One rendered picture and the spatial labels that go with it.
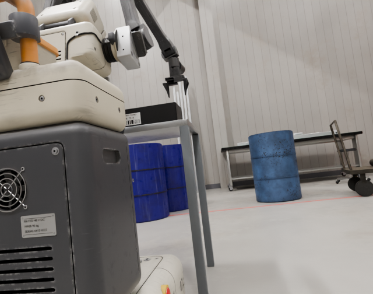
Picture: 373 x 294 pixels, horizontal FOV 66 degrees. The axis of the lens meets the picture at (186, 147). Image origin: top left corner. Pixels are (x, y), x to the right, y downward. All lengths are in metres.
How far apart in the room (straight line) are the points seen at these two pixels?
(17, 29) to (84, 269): 0.47
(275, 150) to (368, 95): 4.84
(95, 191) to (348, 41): 8.38
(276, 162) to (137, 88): 4.93
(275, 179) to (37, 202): 3.60
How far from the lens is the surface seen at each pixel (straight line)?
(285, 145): 4.08
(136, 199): 3.57
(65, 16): 1.16
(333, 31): 8.69
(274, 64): 8.01
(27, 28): 0.68
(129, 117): 1.52
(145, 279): 0.90
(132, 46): 1.05
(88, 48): 1.02
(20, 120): 0.64
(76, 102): 0.59
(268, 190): 4.05
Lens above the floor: 0.57
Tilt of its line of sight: 4 degrees up
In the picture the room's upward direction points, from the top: 7 degrees counter-clockwise
